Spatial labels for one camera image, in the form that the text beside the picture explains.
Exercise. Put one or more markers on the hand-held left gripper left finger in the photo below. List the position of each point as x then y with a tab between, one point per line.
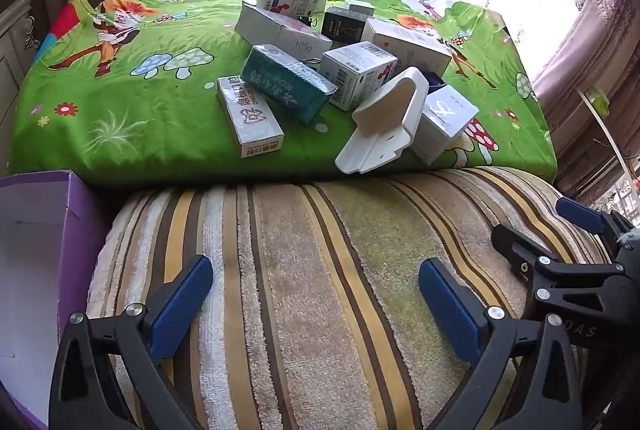
182	305

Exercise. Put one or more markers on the white plastic holder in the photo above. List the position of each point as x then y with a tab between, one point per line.
385	120

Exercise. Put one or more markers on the green cartoon printed blanket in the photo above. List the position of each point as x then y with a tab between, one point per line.
125	110

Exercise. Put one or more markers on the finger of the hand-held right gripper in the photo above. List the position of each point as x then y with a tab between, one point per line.
520	250
580	212

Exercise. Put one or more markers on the pink curtain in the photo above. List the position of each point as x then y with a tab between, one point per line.
590	50

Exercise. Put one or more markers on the large white box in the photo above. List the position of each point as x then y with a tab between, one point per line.
400	42

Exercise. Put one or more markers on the small white box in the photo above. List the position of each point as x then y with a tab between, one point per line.
360	6

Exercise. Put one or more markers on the teal box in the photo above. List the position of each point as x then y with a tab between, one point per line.
285	82

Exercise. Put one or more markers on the white box with barcode label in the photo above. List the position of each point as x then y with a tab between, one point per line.
355	70

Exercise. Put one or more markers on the purple cardboard box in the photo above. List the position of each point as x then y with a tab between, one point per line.
30	260

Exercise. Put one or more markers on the black box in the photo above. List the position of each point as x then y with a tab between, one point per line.
342	27

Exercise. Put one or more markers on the white box with grey swoosh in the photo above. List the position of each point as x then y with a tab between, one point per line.
442	125

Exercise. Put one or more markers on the white box with pink print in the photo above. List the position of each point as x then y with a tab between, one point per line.
272	27

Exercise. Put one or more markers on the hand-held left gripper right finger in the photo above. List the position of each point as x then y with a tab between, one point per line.
450	310

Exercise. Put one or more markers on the striped towel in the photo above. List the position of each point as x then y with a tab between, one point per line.
310	285

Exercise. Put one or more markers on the dark blue box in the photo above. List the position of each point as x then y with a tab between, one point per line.
436	82

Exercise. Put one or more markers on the white box with orange print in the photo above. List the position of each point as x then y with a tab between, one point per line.
250	120

